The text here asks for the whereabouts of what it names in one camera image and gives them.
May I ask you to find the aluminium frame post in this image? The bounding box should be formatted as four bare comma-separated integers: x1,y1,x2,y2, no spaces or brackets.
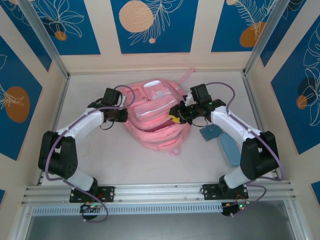
17,0,71,79
242,0,308,77

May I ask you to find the aluminium side rail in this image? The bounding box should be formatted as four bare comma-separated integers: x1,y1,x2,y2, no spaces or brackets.
36,74,72,186
241,71,280,181

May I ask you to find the purple cable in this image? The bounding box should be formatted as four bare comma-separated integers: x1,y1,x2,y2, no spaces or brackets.
44,85,137,223
205,81,286,218

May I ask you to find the grey slotted cable duct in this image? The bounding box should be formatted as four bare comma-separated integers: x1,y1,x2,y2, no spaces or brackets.
31,201,224,216

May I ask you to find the light blue pencil case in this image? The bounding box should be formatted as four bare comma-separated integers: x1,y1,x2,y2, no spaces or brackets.
218,133,245,168

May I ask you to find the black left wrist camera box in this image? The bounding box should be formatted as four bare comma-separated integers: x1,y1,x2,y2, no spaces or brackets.
103,87,123,106

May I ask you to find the pink backpack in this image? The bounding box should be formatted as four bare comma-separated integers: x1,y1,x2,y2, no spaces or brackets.
124,67,196,157

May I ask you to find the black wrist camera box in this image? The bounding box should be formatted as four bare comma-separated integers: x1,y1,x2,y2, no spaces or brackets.
103,87,123,106
189,84,211,105

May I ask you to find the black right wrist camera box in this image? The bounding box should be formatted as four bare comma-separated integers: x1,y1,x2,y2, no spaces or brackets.
189,84,211,105

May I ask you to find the small circuit board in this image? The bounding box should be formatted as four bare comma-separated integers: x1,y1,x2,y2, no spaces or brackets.
79,202,104,214
221,202,251,217

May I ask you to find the thin black cable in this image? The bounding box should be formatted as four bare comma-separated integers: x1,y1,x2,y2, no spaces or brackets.
191,116,213,126
99,120,114,131

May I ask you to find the small teal notebook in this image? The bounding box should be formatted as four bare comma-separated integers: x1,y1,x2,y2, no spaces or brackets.
199,124,222,143

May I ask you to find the aluminium mounting rail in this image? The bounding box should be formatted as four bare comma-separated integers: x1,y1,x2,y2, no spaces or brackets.
21,180,294,206

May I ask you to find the grey metal panel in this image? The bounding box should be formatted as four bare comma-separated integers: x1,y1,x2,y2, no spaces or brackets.
24,214,293,240

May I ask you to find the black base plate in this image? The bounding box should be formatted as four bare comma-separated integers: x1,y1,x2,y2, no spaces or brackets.
202,183,250,201
69,185,116,204

